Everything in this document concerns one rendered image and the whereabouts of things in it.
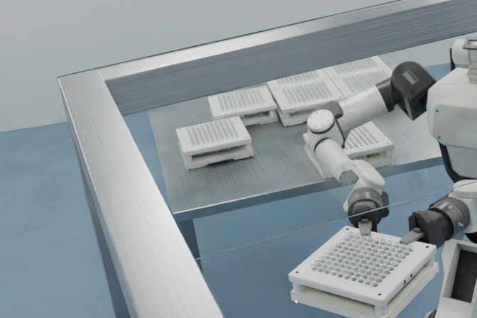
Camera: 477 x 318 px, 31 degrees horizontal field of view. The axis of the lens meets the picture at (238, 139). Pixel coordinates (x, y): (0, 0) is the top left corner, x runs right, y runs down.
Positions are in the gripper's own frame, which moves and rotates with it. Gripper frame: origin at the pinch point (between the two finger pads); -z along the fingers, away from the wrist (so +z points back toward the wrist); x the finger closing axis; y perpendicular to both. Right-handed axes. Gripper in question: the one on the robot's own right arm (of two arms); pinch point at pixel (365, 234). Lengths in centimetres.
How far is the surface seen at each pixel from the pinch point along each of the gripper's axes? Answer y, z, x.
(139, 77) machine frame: 27, -74, -67
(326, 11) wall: 24, 422, 46
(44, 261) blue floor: 169, 187, 104
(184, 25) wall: 124, 407, 42
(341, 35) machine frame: -1, -63, -66
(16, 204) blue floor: 210, 257, 103
